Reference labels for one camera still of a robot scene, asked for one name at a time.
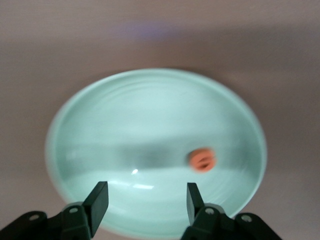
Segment pale green plate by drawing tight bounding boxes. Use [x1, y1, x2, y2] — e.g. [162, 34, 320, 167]
[44, 67, 268, 237]

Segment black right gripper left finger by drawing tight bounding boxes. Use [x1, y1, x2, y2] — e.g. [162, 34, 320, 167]
[59, 181, 110, 240]

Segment orange foam letter o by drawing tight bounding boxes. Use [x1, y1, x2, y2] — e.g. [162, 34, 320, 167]
[186, 147, 218, 174]

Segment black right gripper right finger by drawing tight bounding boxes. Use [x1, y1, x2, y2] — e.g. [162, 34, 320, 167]
[181, 182, 226, 240]

